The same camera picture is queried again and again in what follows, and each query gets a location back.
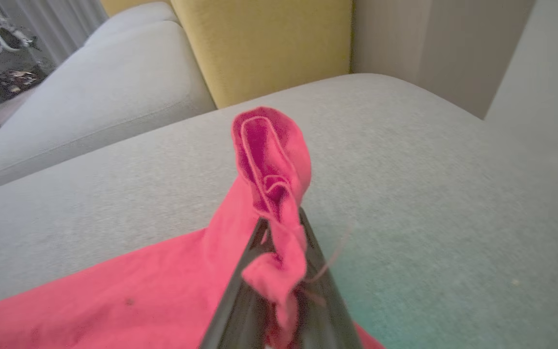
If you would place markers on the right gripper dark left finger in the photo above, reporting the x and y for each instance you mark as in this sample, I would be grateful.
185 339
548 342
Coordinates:
240 320

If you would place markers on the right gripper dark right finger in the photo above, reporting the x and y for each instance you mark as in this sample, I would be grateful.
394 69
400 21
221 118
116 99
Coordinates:
325 320

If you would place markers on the red and white shorts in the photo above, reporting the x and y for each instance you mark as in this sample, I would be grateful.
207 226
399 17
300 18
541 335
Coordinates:
138 300

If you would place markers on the large grey sofa seat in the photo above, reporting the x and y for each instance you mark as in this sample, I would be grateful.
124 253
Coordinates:
405 169

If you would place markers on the grey sofa seat cushion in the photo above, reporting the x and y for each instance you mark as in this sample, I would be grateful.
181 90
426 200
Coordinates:
90 106
133 19

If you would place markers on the wheeled robot cart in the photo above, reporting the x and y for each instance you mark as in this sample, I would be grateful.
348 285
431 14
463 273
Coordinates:
7 77

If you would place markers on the grey curtain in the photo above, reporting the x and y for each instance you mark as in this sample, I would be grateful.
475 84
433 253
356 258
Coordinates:
66 24

